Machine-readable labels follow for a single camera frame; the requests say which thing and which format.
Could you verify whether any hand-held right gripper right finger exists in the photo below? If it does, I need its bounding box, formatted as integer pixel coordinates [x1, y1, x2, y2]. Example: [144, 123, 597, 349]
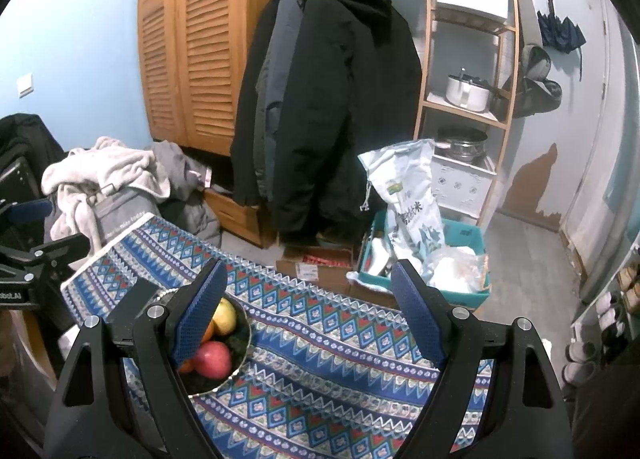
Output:
[390, 258, 574, 459]

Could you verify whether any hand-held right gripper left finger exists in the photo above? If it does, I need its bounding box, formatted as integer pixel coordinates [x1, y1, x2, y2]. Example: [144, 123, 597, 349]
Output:
[44, 258, 229, 459]

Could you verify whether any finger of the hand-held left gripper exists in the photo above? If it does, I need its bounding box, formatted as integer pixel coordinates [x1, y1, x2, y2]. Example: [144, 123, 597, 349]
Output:
[0, 233, 92, 276]
[0, 198, 55, 228]

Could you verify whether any yellow lemon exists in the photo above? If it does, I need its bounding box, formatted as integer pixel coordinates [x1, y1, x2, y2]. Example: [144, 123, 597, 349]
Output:
[212, 298, 238, 337]

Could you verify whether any dark glass bowl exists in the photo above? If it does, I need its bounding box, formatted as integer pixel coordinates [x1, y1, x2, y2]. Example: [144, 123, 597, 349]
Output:
[157, 289, 253, 396]

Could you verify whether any red apple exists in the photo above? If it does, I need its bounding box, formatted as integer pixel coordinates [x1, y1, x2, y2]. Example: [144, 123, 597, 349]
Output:
[194, 341, 233, 380]

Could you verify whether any teal plastic bin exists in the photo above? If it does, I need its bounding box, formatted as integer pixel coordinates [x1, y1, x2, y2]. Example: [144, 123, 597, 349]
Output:
[357, 219, 493, 310]

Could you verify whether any dark cloth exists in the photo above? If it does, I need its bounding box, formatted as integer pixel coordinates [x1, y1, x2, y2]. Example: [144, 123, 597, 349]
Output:
[0, 114, 68, 245]

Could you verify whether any clear plastic bag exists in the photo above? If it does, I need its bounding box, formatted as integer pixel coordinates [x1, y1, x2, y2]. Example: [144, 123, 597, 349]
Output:
[422, 246, 488, 292]

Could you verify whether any dark grey jacket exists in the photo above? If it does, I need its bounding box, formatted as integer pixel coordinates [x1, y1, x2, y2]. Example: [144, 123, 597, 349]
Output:
[160, 196, 223, 247]

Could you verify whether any blue patterned tablecloth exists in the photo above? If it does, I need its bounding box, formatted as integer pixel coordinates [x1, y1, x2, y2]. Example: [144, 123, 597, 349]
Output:
[60, 216, 496, 459]

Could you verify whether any cardboard box with red packets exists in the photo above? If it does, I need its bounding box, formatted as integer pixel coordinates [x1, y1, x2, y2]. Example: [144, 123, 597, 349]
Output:
[276, 244, 358, 287]

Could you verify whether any white rice bag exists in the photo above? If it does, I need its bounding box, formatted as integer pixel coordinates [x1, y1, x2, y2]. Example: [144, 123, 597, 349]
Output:
[357, 139, 446, 265]

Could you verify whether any white patterned basket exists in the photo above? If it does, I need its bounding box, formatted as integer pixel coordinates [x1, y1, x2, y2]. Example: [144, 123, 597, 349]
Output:
[431, 151, 498, 227]

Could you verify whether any grey garment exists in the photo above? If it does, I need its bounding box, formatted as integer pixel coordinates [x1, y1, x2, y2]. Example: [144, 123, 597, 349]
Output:
[150, 141, 213, 200]

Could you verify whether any shoe rack with shoes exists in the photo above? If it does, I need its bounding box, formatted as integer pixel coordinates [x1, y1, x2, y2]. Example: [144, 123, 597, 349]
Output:
[564, 264, 640, 387]

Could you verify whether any steel pot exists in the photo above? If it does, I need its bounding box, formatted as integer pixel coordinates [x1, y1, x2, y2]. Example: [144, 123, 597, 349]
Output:
[434, 126, 488, 162]

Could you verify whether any white shoe rack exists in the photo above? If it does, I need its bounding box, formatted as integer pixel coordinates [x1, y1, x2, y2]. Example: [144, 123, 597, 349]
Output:
[570, 259, 640, 390]

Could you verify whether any wooden shelf rack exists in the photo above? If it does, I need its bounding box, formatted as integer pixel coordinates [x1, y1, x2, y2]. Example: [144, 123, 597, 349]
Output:
[412, 0, 521, 230]

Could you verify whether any white pot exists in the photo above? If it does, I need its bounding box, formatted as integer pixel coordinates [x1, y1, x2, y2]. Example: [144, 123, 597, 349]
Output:
[446, 70, 492, 112]

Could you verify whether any black hooded coat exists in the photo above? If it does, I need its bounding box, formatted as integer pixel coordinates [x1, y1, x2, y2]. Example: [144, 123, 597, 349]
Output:
[270, 0, 423, 247]

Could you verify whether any wooden louvered wardrobe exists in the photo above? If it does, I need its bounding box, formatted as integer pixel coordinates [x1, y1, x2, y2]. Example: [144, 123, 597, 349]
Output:
[135, 0, 291, 157]

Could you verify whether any black hanging bag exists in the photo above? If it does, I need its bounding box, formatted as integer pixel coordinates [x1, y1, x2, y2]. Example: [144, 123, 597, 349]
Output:
[502, 74, 563, 117]

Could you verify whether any white door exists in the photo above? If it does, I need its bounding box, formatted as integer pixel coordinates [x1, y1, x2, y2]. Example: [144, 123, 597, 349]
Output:
[565, 0, 640, 290]

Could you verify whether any grey hanging bag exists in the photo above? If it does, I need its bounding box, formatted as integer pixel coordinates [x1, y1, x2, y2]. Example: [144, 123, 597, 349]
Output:
[520, 45, 551, 82]

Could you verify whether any navy umbrella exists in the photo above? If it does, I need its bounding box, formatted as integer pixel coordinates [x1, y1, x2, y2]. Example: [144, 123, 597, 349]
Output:
[537, 9, 587, 80]

